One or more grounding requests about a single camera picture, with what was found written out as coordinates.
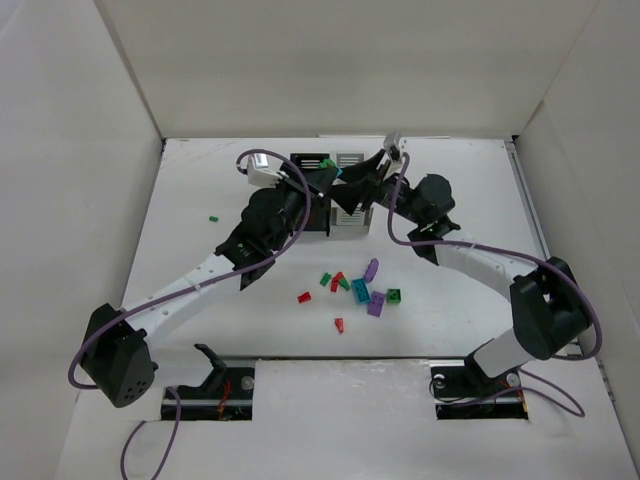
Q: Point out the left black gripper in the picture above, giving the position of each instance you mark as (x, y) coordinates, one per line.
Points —
(304, 191)

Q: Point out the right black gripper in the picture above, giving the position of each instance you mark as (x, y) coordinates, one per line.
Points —
(376, 181)

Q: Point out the green lego slope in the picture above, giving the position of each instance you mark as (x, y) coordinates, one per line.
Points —
(344, 284)

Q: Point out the green lego square brick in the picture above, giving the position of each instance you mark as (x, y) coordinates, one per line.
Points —
(393, 296)

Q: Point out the red lego brick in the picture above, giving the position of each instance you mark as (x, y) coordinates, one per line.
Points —
(305, 297)

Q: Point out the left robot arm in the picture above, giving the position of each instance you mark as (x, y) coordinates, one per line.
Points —
(118, 344)

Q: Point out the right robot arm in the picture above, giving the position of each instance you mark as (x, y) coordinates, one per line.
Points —
(548, 308)

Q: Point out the black slotted container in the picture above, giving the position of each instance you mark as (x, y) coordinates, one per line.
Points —
(319, 219)

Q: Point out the white slotted container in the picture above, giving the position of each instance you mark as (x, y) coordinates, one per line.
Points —
(341, 222)

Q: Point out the purple lego rounded upper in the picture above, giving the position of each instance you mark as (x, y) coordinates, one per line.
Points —
(371, 270)

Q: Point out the red lego centre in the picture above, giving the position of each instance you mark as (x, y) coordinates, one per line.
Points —
(335, 281)

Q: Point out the teal lego plate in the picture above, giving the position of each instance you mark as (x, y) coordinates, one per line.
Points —
(360, 291)

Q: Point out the purple lego brick lower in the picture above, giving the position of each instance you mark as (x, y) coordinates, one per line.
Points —
(376, 303)

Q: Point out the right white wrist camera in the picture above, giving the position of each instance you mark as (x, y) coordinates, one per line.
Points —
(393, 145)

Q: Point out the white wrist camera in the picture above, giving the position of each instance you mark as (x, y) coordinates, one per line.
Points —
(393, 145)
(259, 173)

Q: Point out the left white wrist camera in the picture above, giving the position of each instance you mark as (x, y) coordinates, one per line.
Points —
(259, 173)

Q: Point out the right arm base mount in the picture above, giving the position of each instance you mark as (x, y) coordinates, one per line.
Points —
(459, 396)

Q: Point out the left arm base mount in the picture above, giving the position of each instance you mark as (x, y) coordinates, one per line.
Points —
(224, 395)

